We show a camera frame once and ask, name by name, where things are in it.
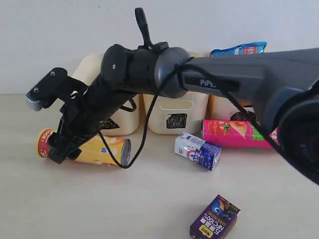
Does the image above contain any yellow Lay's chips can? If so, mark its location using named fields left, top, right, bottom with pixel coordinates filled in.
left=35, top=128, right=131, bottom=166

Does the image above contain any blue white milk carton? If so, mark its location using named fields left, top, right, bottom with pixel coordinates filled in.
left=174, top=132, right=222, bottom=171

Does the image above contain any blue instant noodle bag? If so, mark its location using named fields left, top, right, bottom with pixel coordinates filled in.
left=209, top=41, right=267, bottom=57

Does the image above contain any pink Lay's chips can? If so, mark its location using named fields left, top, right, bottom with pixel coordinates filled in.
left=201, top=119, right=272, bottom=149

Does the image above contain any cream bin with circle mark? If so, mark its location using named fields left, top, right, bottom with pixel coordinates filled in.
left=206, top=95, right=246, bottom=120

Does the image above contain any purple juice carton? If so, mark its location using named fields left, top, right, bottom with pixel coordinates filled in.
left=189, top=195, right=241, bottom=239

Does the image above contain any cream bin with square mark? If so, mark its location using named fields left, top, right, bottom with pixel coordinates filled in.
left=148, top=91, right=209, bottom=134

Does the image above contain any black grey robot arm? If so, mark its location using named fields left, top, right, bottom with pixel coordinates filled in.
left=48, top=43, right=319, bottom=183

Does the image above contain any cream bin with triangle mark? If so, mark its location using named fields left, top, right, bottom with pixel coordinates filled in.
left=72, top=53, right=140, bottom=136

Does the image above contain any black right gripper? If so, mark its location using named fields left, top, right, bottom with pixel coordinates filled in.
left=47, top=75, right=130, bottom=164

